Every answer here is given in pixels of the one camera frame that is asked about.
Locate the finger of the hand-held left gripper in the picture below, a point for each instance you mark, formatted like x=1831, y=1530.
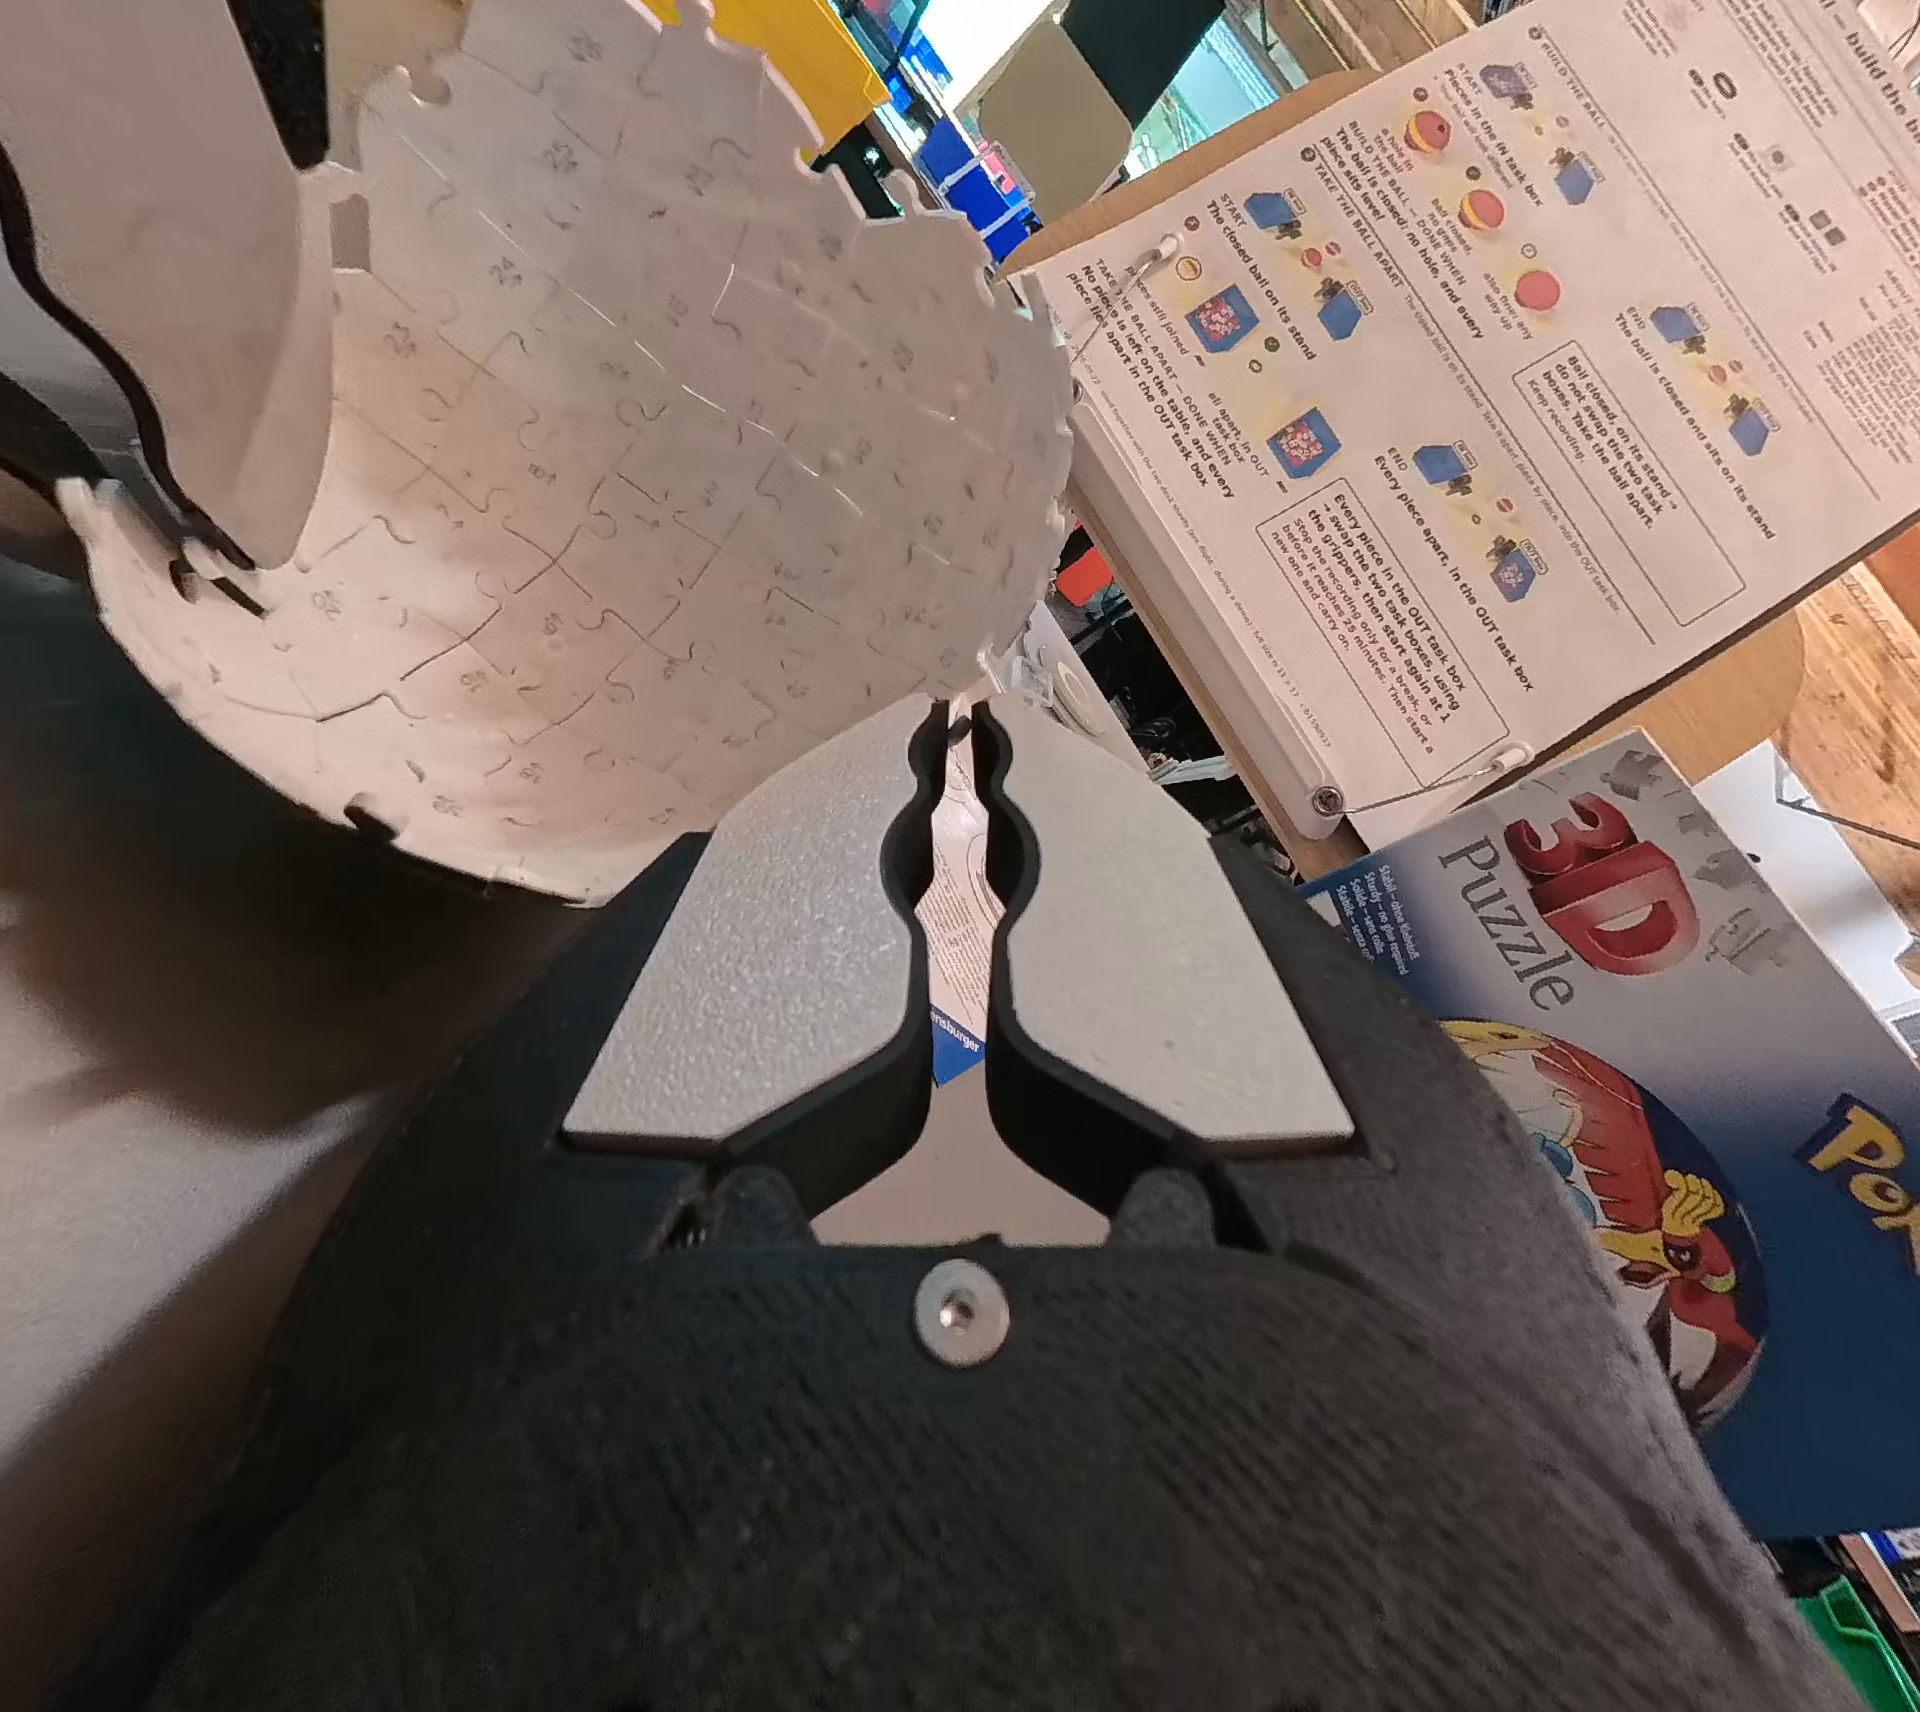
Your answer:
x=150, y=166

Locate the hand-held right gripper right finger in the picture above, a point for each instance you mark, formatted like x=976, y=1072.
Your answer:
x=1170, y=993

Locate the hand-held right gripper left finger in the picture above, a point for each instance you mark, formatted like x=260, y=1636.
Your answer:
x=751, y=993

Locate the partly built puzzle ball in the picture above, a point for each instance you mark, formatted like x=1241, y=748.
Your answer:
x=631, y=423

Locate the colourful puzzle box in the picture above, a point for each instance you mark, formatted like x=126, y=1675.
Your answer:
x=1725, y=1066

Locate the white diagram sheet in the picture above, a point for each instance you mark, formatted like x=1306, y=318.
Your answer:
x=957, y=933

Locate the white plastic tray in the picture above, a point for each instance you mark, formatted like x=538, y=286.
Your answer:
x=1073, y=692

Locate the thin steel tension rod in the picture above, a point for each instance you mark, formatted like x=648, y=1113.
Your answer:
x=1845, y=804

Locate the white instruction sheet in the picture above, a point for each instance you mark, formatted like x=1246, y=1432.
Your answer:
x=1500, y=363

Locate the blue storage bins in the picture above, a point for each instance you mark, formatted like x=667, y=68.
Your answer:
x=969, y=183

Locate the tan square panel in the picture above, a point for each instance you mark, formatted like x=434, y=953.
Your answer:
x=1051, y=123

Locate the black square panel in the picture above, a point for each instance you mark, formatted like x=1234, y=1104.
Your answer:
x=1141, y=3

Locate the green plastic crate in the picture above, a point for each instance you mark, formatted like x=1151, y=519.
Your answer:
x=1860, y=1636

